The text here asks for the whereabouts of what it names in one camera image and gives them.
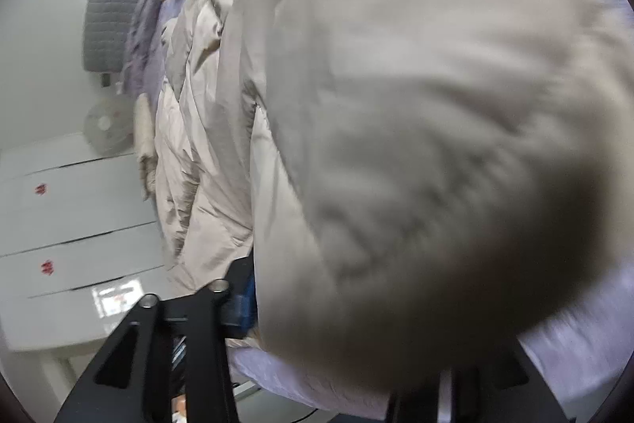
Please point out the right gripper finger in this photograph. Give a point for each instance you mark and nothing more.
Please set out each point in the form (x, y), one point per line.
(239, 313)

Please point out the beige puffer down jacket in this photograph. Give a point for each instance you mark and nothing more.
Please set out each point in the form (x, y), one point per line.
(396, 130)

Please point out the white drawer cabinet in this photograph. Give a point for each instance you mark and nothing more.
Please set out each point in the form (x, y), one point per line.
(79, 244)

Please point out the folded cream knit sweater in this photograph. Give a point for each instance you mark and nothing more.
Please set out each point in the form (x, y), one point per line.
(144, 144)

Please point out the white electric fan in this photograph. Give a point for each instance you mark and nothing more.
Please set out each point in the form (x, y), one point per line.
(108, 126)

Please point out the lavender bed cover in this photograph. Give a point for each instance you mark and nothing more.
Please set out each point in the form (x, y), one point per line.
(584, 353)

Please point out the grey quilted headboard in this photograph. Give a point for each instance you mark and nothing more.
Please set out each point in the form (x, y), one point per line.
(106, 26)

